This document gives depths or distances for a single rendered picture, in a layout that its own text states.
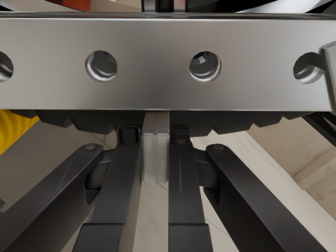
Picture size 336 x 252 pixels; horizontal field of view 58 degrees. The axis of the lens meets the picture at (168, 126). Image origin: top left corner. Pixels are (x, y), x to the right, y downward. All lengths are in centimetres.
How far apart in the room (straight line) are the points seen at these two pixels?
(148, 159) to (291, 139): 758
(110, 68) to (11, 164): 93
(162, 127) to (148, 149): 1
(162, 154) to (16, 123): 17
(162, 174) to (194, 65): 6
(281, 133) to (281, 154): 60
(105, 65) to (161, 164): 6
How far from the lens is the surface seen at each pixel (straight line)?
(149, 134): 16
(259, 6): 22
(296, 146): 789
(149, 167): 17
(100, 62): 18
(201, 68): 18
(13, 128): 29
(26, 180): 108
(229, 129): 24
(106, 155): 16
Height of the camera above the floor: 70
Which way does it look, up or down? 16 degrees down
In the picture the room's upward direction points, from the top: 48 degrees clockwise
